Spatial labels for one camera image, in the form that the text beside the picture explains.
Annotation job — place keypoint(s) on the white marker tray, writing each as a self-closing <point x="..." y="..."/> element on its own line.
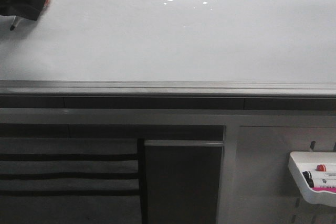
<point x="300" y="162"/>

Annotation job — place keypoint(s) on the grey black-striped fabric panel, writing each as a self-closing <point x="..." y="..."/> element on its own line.
<point x="61" y="180"/>

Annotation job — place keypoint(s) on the black-capped marker in tray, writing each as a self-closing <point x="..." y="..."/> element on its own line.
<point x="320" y="179"/>

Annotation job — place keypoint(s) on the pink item in tray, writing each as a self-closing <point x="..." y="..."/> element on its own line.
<point x="328" y="189"/>

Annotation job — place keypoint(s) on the dark grey rectangular panel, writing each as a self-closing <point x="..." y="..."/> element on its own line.
<point x="183" y="180"/>

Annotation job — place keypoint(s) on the red-capped marker in tray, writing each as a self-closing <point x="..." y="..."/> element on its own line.
<point x="331" y="168"/>

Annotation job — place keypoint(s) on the white whiteboard with frame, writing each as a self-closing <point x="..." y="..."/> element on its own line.
<point x="198" y="47"/>

